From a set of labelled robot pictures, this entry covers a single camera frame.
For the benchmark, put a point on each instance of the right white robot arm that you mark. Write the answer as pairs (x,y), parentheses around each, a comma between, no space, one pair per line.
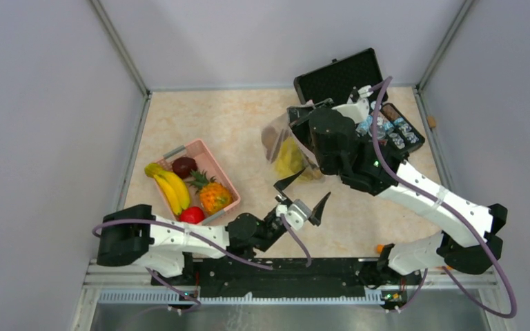
(467,240)

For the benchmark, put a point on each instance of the red apple toy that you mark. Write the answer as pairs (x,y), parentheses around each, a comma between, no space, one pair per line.
(192,215)

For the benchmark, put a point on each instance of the pink plastic food basket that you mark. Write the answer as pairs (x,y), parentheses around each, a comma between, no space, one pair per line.
(206,161)

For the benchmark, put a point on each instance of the light blue poker chip stack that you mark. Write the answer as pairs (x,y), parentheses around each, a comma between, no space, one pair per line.
(365,126)

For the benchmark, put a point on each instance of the yellow napa cabbage toy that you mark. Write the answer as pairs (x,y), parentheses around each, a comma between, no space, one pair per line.
(289,159)

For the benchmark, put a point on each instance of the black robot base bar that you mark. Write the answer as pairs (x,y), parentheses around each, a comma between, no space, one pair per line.
(287,279)

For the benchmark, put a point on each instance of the clear zip top bag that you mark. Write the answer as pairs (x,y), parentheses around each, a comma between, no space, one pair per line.
(309,175)

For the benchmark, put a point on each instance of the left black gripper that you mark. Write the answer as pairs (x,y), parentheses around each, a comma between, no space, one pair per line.
(283,185)

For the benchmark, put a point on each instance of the dark red plum toy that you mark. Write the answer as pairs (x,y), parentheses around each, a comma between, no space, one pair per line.
(184,166)

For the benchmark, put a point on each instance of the brown mushroom toy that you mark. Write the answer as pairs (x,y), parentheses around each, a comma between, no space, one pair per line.
(271,138)

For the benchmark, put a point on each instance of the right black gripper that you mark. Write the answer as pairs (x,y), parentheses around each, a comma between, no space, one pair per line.
(295,114)

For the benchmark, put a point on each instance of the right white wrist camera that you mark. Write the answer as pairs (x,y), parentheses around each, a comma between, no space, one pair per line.
(357,106)

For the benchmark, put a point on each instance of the orange spiky fruit toy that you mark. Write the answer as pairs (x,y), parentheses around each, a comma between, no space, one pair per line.
(213,196)

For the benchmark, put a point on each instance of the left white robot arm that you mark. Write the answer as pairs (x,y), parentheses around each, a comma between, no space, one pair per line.
(136,236)

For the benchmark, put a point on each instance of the yellow banana bunch toy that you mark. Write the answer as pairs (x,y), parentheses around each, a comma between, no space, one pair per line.
(172,186)

